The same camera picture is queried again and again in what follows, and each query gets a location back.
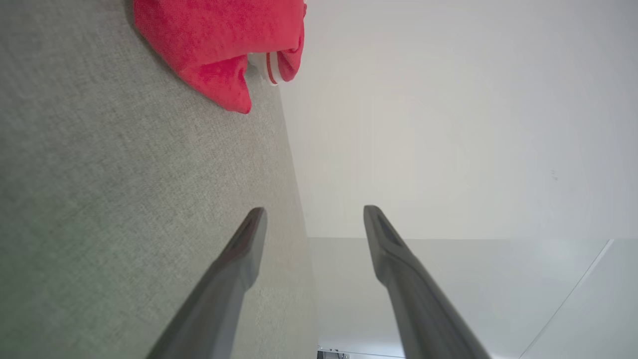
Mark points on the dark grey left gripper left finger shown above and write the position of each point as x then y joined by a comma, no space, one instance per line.
224,294

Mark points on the grey fabric sofa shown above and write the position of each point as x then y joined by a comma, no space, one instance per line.
99,199

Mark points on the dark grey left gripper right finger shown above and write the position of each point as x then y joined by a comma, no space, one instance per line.
418,309

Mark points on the red shirt with white sleeves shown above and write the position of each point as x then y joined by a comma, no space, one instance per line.
209,35

